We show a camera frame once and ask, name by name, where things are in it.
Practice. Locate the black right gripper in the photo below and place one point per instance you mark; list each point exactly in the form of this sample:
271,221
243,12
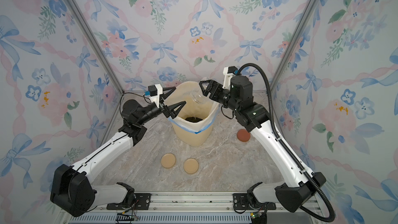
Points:
214,85

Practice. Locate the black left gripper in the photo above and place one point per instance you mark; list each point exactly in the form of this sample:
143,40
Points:
170,111

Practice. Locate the red jar lid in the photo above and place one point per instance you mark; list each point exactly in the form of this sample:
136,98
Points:
243,135

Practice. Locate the glass jar light wood lid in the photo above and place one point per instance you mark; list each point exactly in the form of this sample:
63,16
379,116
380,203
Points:
197,95

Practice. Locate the glass jar tan lid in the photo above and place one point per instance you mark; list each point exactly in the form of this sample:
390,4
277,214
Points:
160,128

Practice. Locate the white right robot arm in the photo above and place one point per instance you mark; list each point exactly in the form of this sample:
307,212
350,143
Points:
300,183

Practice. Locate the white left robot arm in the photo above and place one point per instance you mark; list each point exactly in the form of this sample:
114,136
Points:
72,188

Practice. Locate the translucent bin liner blue band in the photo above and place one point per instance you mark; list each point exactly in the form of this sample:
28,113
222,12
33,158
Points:
193,117

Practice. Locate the cream ribbed trash bin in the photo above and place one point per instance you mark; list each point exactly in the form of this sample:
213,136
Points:
192,139

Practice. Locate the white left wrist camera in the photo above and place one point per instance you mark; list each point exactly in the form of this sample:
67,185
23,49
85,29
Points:
154,93

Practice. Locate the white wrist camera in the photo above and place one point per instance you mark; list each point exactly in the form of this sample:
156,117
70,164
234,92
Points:
229,73
154,93

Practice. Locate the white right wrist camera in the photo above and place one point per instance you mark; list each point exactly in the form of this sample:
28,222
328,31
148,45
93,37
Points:
229,73

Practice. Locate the aluminium mounting rail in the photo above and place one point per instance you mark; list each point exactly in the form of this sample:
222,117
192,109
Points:
194,208

